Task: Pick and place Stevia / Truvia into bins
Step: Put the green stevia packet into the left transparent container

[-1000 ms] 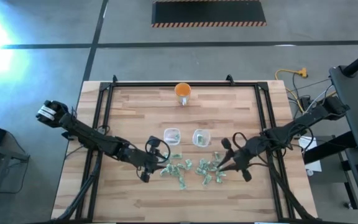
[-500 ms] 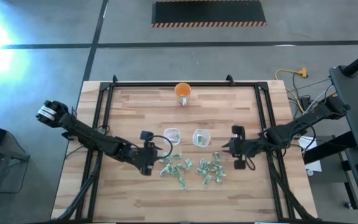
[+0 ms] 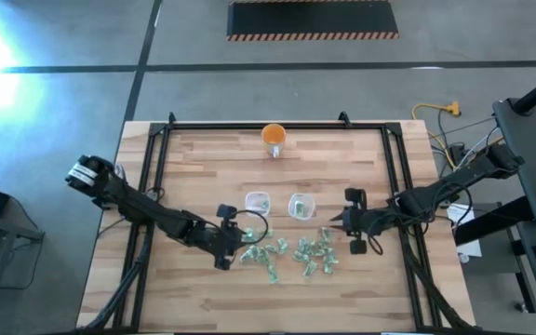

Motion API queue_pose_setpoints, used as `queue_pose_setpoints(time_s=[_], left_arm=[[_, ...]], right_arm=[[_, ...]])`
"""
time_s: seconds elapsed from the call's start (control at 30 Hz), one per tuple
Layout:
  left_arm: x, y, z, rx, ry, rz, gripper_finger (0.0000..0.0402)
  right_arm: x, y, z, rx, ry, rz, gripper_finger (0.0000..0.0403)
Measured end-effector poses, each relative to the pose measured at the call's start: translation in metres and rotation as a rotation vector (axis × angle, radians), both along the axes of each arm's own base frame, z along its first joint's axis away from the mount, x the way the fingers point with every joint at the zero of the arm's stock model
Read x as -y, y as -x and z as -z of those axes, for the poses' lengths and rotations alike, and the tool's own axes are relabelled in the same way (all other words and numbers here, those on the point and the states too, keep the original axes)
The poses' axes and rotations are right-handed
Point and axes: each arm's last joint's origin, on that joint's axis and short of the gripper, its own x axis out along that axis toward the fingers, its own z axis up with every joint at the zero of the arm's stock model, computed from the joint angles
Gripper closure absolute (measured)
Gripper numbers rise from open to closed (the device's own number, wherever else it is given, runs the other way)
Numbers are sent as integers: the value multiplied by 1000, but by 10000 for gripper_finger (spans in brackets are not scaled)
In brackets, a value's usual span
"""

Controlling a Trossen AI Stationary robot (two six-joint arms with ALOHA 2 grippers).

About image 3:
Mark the black equipment stand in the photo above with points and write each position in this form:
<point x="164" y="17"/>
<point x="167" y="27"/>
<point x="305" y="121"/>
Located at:
<point x="3" y="228"/>

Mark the orange mug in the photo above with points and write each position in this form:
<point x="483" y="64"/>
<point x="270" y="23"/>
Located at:
<point x="273" y="135"/>

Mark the black aluminium table frame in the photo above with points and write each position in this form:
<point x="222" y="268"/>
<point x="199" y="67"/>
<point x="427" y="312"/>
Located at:
<point x="272" y="125"/>

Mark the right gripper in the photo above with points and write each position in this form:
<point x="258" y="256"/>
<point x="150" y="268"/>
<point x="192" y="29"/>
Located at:
<point x="358" y="223"/>

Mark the green white sweetener packet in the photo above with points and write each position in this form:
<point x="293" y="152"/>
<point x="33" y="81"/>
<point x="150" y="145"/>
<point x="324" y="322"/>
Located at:
<point x="273" y="274"/>
<point x="266" y="232"/>
<point x="282" y="245"/>
<point x="317" y="249"/>
<point x="325" y="232"/>
<point x="272" y="249"/>
<point x="262" y="254"/>
<point x="328" y="253"/>
<point x="299" y="209"/>
<point x="310" y="268"/>
<point x="329" y="266"/>
<point x="263" y="203"/>
<point x="249" y="235"/>
<point x="303" y="244"/>
<point x="248" y="255"/>
<point x="299" y="257"/>

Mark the white paper sheet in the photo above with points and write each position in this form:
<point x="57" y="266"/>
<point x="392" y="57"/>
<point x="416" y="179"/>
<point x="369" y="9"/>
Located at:
<point x="463" y="218"/>

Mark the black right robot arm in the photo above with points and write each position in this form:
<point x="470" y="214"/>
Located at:
<point x="435" y="195"/>

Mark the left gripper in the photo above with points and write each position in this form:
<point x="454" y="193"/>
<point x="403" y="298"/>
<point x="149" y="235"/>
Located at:
<point x="226" y="237"/>

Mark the black side desk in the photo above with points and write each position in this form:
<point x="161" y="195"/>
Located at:
<point x="528" y="153"/>

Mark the black hazard-striped floor mat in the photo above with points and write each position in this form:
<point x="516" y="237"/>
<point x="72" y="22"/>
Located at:
<point x="312" y="18"/>

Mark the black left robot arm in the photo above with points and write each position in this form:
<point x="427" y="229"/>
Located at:
<point x="128" y="205"/>

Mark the crumpled green white sweetener packet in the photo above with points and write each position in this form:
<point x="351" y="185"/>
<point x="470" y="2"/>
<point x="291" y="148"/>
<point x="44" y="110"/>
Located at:
<point x="282" y="245"/>

